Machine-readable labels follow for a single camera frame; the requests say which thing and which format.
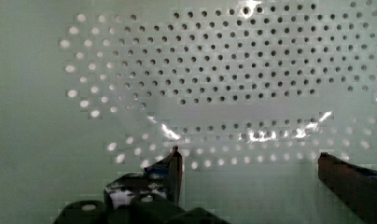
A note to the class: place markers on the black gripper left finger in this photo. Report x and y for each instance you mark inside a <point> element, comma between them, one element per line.
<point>162,178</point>

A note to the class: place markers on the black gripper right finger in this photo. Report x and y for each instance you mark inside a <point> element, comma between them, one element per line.
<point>354,185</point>

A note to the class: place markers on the green plastic strainer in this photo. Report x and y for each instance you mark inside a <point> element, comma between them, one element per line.
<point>251,92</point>

